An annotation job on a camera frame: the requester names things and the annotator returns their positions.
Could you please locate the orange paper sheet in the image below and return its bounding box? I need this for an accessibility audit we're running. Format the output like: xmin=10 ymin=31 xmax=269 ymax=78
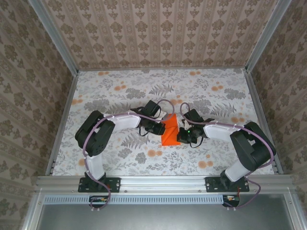
xmin=161 ymin=114 xmax=182 ymax=146

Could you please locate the small connector board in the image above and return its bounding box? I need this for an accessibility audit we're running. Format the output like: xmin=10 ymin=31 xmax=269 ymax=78
xmin=222 ymin=194 xmax=241 ymax=208
xmin=89 ymin=195 xmax=108 ymax=208

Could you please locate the grey metal panel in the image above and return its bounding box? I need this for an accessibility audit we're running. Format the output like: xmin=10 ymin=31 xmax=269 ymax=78
xmin=35 ymin=203 xmax=292 ymax=230

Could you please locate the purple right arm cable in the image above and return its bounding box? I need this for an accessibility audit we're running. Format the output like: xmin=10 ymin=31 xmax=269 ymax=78
xmin=179 ymin=102 xmax=276 ymax=212

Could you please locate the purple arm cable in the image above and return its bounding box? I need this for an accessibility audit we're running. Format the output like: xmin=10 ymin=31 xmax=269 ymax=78
xmin=179 ymin=102 xmax=276 ymax=212
xmin=83 ymin=99 xmax=175 ymax=213

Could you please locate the aluminium extrusion mounting rail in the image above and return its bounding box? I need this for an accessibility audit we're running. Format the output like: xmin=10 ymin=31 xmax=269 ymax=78
xmin=35 ymin=174 xmax=295 ymax=192

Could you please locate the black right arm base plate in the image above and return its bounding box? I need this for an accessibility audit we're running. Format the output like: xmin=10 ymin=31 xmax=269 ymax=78
xmin=205 ymin=176 xmax=250 ymax=193

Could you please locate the aluminium table edge rail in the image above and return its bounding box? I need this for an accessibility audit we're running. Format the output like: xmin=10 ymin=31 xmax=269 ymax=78
xmin=77 ymin=68 xmax=248 ymax=72
xmin=244 ymin=69 xmax=283 ymax=175
xmin=45 ymin=70 xmax=80 ymax=177

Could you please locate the grey slotted cable duct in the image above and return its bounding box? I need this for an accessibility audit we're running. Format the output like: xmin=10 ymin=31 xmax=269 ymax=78
xmin=44 ymin=194 xmax=225 ymax=205

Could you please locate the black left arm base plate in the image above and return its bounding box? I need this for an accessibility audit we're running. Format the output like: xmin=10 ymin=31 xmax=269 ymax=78
xmin=78 ymin=176 xmax=121 ymax=193

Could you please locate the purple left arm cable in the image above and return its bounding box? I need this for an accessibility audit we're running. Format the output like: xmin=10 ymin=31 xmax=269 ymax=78
xmin=83 ymin=99 xmax=175 ymax=213

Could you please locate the aluminium frame bar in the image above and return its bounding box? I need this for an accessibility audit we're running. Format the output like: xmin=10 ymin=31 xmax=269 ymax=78
xmin=284 ymin=189 xmax=307 ymax=230
xmin=20 ymin=189 xmax=46 ymax=230

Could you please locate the aluminium frame post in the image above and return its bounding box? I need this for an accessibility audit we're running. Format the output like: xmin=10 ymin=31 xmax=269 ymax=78
xmin=245 ymin=0 xmax=292 ymax=72
xmin=27 ymin=0 xmax=80 ymax=74

